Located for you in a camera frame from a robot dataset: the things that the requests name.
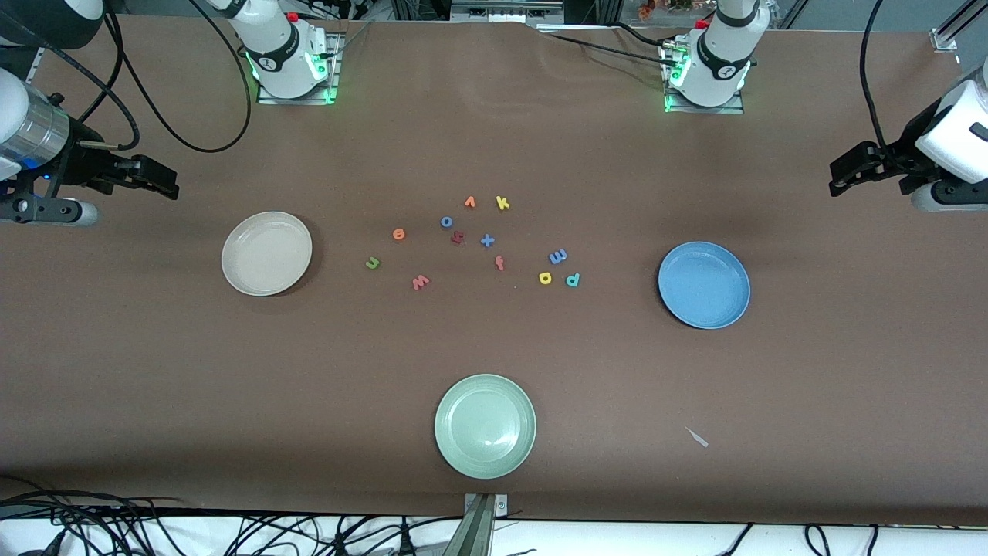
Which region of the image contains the beige brown plate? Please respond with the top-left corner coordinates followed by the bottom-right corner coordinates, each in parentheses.
top-left (221, 211), bottom-right (313, 297)

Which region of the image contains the blue plate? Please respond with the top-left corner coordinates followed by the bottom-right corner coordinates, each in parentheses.
top-left (658, 241), bottom-right (752, 331)

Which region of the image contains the brown paper table cover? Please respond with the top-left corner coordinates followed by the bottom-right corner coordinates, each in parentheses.
top-left (0, 14), bottom-right (988, 526)

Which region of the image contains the grey equipment box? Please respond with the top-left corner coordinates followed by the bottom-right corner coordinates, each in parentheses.
top-left (452, 0), bottom-right (564, 22)

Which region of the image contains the pale green plate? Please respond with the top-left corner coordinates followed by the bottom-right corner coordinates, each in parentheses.
top-left (434, 374), bottom-right (537, 480)

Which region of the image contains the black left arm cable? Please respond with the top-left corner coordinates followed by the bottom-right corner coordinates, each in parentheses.
top-left (859, 0), bottom-right (900, 167)

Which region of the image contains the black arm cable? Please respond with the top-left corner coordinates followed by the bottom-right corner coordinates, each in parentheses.
top-left (859, 0), bottom-right (900, 167)
top-left (73, 0), bottom-right (254, 153)

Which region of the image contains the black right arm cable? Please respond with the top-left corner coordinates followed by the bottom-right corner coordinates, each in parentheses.
top-left (73, 0), bottom-right (254, 153)

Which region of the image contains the black cable on table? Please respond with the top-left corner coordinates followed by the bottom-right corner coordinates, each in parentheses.
top-left (540, 29), bottom-right (680, 69)
top-left (608, 20), bottom-right (671, 53)

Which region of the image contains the metal table edge bracket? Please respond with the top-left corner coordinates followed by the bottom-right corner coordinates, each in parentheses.
top-left (463, 493), bottom-right (509, 556)

